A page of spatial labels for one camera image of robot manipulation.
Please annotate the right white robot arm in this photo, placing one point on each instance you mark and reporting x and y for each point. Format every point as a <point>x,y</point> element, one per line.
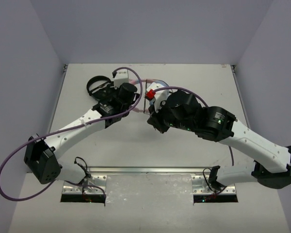
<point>271,166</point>

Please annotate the aluminium table edge rail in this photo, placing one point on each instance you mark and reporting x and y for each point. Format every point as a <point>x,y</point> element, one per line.
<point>144,169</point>

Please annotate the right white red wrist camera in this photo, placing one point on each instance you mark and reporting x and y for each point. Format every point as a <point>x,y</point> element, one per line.
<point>156,97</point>

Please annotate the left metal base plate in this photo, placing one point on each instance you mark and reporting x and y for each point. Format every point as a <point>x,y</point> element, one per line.
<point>96,185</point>

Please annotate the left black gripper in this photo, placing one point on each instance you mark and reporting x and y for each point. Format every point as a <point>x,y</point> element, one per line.
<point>103,88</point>

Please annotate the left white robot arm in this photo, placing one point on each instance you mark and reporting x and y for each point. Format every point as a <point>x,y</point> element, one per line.
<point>42,155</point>

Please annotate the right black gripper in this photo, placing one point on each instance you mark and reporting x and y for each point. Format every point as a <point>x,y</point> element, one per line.
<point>154,118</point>

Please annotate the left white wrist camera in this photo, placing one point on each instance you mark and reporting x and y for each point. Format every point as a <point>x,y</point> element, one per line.
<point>119,78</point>

